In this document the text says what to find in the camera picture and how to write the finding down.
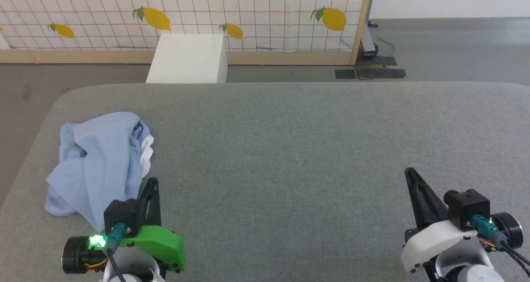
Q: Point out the grey metal stand post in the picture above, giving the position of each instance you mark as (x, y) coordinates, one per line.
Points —
(367, 46)

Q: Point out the lemon print partition panel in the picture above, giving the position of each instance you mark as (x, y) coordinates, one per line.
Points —
(103, 25)

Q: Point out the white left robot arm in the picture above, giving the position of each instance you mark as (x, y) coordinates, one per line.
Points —
(136, 267)

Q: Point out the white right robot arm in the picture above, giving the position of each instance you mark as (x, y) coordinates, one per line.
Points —
(463, 265)

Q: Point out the light blue garment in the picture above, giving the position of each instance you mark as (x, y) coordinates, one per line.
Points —
(99, 157)

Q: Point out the white box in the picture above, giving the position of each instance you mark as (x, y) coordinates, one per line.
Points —
(186, 58)

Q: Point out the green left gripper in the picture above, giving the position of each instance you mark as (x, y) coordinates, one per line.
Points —
(161, 242)

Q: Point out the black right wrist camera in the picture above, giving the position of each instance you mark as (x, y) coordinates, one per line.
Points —
(468, 207)

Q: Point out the small black floor tape patch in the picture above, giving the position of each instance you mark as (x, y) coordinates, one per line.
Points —
(345, 73)

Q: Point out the large black floor tape patch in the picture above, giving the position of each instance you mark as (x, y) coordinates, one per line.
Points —
(381, 73)

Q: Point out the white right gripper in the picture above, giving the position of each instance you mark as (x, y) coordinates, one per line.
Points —
(434, 240)

